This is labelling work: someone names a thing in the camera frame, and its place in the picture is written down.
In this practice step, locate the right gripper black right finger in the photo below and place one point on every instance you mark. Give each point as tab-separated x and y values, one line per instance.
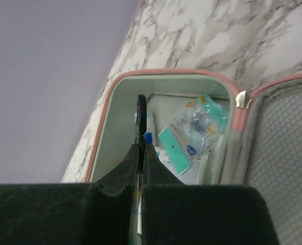
175	213

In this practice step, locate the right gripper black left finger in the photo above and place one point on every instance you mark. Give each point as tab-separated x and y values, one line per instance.
74	213

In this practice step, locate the clear teal plastic packet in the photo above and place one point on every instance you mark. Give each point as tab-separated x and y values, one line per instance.
189	135

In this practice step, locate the white blue tube bottle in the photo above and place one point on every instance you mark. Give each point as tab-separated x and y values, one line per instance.
149	134

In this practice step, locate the black handled scissors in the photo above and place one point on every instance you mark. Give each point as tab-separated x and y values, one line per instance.
141	123

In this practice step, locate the pink medicine kit case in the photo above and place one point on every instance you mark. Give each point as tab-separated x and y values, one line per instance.
261	146

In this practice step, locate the white blue gauze packet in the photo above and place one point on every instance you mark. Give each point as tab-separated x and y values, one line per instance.
189	177

